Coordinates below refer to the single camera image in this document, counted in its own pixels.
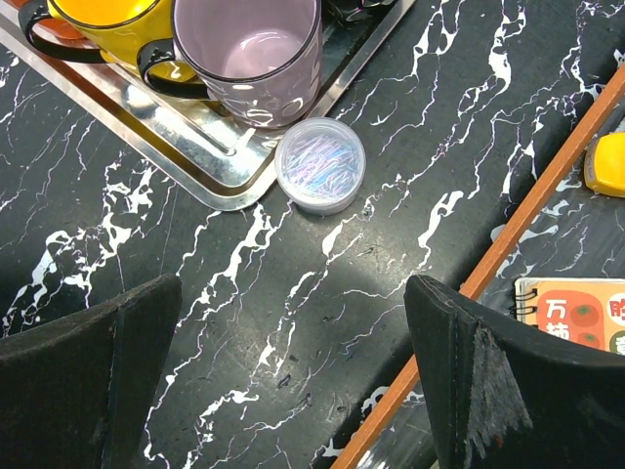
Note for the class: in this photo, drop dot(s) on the orange spiral notebook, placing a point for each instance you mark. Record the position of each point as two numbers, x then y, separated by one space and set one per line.
585 311

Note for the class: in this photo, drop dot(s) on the lilac mug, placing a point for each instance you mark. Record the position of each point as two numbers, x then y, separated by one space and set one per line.
260 60

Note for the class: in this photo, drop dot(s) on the yellow mug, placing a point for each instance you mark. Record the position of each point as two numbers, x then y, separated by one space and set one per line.
118 28

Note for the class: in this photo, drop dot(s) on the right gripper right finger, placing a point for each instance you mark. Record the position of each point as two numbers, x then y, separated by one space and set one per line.
503 394

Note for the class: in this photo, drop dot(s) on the yellow tape measure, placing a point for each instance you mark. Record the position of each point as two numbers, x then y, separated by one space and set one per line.
604 165

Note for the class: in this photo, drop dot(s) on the black mug white inside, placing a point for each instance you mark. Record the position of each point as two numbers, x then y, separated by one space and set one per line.
356 10

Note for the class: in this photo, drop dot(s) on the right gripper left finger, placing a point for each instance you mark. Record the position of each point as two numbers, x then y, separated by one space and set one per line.
76 391

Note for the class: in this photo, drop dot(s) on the silver metal tray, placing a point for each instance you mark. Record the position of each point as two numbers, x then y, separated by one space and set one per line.
222 162

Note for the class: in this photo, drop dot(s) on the clear jar of paperclips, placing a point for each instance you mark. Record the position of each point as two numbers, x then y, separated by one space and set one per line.
320 164

